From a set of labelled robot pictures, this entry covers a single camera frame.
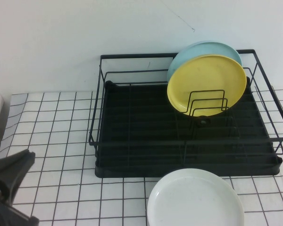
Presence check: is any white plate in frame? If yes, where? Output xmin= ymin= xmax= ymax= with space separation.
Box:
xmin=146 ymin=168 xmax=245 ymax=226

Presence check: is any black plastic drip tray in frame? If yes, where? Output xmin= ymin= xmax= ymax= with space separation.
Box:
xmin=94 ymin=80 xmax=283 ymax=178

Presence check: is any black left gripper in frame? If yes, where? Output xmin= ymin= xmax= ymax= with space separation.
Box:
xmin=0 ymin=200 xmax=40 ymax=226

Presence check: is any black wire dish rack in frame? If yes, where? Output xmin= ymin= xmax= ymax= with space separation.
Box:
xmin=88 ymin=48 xmax=283 ymax=165

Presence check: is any yellow plate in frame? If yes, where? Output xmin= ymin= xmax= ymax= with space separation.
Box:
xmin=166 ymin=54 xmax=248 ymax=117

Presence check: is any light blue plate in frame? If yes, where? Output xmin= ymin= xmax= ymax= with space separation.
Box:
xmin=167 ymin=41 xmax=243 ymax=82

